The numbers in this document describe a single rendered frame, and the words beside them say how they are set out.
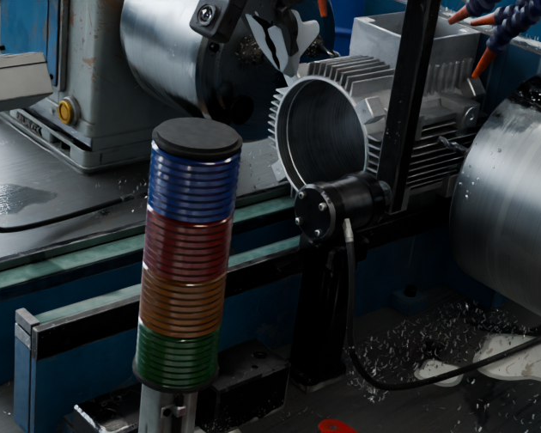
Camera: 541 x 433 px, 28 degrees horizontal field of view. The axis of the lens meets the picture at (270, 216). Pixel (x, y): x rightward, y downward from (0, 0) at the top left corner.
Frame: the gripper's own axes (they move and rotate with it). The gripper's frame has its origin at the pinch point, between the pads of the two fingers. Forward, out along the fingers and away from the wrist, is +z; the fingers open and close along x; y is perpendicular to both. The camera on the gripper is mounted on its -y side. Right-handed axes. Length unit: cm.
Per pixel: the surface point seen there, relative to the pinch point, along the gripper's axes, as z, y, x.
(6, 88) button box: -11.1, -25.9, 14.7
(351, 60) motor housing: 1.0, 6.1, -5.2
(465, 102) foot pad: 9.1, 13.3, -14.8
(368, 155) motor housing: 5.7, -1.5, -13.8
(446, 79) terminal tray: 7.8, 14.4, -11.3
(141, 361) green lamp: -19, -41, -36
